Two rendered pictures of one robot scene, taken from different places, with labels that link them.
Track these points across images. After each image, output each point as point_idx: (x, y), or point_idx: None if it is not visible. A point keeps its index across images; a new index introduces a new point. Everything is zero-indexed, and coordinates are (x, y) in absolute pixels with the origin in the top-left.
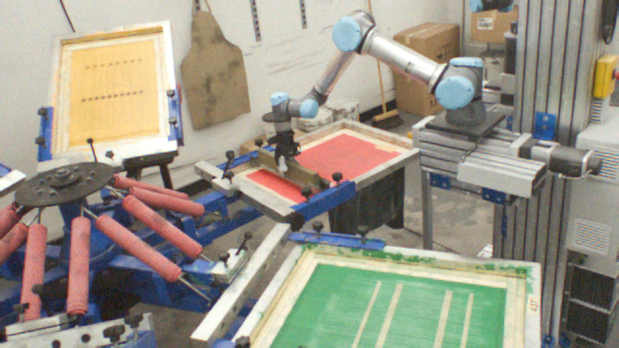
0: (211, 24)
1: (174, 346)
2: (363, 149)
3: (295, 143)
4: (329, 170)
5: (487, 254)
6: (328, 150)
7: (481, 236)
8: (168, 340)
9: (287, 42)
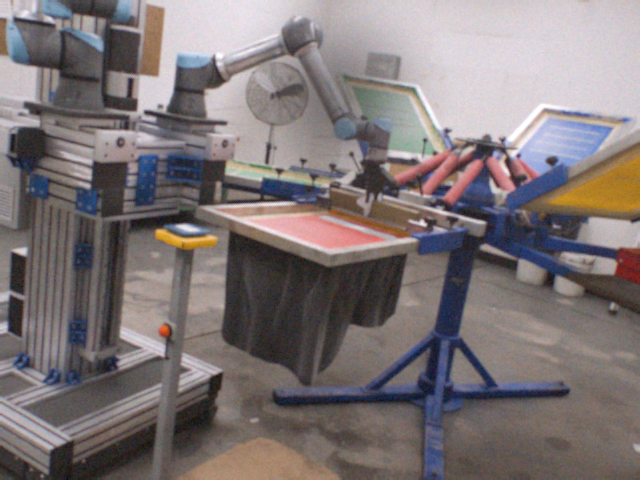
0: None
1: (501, 469)
2: (288, 233)
3: (362, 174)
4: (326, 225)
5: (65, 433)
6: (339, 241)
7: None
8: (516, 476)
9: None
